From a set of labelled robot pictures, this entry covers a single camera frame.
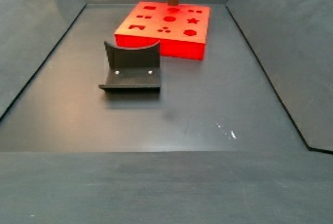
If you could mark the black curved holder bracket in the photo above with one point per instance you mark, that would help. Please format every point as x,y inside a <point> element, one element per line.
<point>132,62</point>

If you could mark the red shape sorter block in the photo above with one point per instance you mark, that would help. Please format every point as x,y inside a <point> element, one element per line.
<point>178,26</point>

